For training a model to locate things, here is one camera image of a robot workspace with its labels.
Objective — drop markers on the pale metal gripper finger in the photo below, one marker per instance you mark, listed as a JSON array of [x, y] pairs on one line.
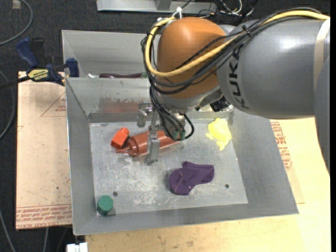
[[146, 108], [153, 151]]

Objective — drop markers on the red-brown squeeze bottle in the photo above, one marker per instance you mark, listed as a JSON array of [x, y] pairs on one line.
[[168, 142]]

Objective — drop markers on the orange-red block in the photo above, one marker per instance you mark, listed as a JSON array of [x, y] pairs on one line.
[[119, 139]]

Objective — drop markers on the grey metal bin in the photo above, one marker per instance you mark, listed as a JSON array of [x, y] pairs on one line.
[[147, 190]]

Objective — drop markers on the purple cloth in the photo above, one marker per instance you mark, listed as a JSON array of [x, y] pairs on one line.
[[189, 178]]

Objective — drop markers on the yellow rubber toy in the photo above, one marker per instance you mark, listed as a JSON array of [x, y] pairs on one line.
[[220, 132]]

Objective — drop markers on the green hexagonal block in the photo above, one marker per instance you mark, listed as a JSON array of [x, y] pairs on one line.
[[105, 205]]

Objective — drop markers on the brown cardboard board red print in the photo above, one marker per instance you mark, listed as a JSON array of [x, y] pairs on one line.
[[42, 151]]

